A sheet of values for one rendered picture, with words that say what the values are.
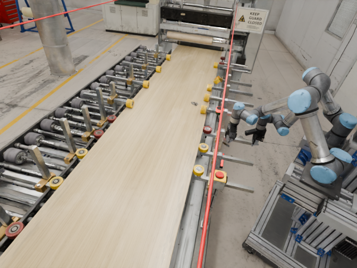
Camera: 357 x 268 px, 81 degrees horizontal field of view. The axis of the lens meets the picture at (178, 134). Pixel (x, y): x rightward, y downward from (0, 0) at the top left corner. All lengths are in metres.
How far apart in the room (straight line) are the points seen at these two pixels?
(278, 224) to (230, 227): 0.45
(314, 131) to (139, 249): 1.11
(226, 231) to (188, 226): 0.82
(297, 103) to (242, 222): 1.53
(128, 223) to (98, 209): 0.20
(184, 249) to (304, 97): 1.15
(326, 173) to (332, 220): 0.35
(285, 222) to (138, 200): 1.52
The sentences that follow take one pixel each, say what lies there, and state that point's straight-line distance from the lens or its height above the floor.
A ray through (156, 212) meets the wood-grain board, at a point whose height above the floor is 0.90.
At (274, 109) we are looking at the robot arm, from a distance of 1.56.
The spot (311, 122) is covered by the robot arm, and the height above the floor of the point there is 1.44.
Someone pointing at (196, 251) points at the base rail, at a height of 0.70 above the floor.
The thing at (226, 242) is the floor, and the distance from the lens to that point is 2.32.
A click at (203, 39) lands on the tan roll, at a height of 1.07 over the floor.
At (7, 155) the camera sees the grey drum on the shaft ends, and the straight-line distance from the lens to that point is 2.02.
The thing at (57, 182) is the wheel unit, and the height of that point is 0.91.
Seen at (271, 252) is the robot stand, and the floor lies 0.23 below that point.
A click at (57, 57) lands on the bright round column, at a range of 5.07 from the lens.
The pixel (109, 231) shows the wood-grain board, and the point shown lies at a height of 0.90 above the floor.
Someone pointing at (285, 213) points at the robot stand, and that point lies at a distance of 2.46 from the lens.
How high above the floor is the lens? 2.04
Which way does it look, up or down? 39 degrees down
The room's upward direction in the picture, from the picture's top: 6 degrees clockwise
